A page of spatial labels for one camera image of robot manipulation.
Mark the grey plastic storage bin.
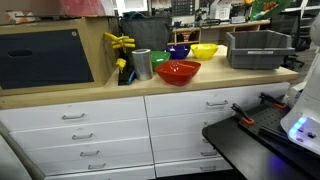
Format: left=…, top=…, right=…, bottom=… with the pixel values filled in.
left=225, top=29, right=296, bottom=71

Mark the red plastic bowl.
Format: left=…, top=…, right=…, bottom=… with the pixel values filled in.
left=155, top=59, right=202, bottom=87

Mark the empty green plastic bowl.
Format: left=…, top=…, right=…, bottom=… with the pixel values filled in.
left=149, top=50, right=172, bottom=72

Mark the blue plastic bowl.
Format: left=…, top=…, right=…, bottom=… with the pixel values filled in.
left=164, top=44, right=191, bottom=61

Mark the yellow plastic bowl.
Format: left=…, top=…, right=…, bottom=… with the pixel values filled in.
left=190, top=43, right=219, bottom=61

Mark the silver metal cup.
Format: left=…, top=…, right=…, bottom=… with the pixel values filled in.
left=131, top=48, right=154, bottom=81

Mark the black clamp holder box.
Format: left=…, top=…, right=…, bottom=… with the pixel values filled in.
left=117, top=64, right=137, bottom=86

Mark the small yellow plastic clamp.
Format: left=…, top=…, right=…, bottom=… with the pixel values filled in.
left=115, top=57, right=128, bottom=73

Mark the grey fabric basket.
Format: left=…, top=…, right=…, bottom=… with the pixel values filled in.
left=119, top=15, right=173, bottom=52

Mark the white drawer cabinet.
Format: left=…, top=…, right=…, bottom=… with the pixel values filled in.
left=0, top=82, right=291, bottom=180

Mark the wooden shelf unit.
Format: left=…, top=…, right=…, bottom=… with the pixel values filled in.
left=166, top=19, right=271, bottom=48

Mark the teal cloth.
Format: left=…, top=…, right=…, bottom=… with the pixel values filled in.
left=124, top=11, right=148, bottom=20

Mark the white cardboard box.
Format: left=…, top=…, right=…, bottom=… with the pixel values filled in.
left=209, top=3, right=232, bottom=20

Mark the black robot table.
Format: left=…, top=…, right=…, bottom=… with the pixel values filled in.
left=201, top=103, right=320, bottom=180

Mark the wooden box with black panel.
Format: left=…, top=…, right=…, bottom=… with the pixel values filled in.
left=0, top=15, right=121, bottom=98

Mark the black office chair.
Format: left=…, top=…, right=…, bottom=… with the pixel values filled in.
left=269, top=13, right=306, bottom=69

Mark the patterned cardboard box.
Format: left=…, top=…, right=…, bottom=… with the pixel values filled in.
left=0, top=9, right=38, bottom=25

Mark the grey curved bumper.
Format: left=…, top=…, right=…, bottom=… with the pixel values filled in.
left=0, top=121, right=46, bottom=180

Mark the silver drawer handle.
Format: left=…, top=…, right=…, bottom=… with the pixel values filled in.
left=199, top=165, right=217, bottom=172
left=71, top=132, right=94, bottom=141
left=200, top=150, right=219, bottom=157
left=79, top=149, right=101, bottom=158
left=61, top=112, right=86, bottom=121
left=205, top=100, right=229, bottom=108
left=87, top=162, right=107, bottom=170

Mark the black clamp with orange handle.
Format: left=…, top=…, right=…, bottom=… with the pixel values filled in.
left=259, top=92, right=288, bottom=111
left=230, top=103, right=255, bottom=126

